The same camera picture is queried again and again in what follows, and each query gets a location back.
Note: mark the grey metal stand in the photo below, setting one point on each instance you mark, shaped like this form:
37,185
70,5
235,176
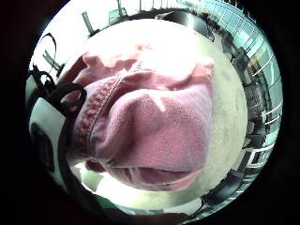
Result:
52,61
89,25

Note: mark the pink fleece cloth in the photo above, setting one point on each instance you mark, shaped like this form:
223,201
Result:
150,125

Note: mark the white marker cube left glove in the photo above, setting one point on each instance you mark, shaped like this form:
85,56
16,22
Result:
47,118

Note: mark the black office chair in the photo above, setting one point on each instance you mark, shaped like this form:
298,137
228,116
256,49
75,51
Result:
256,100
223,189

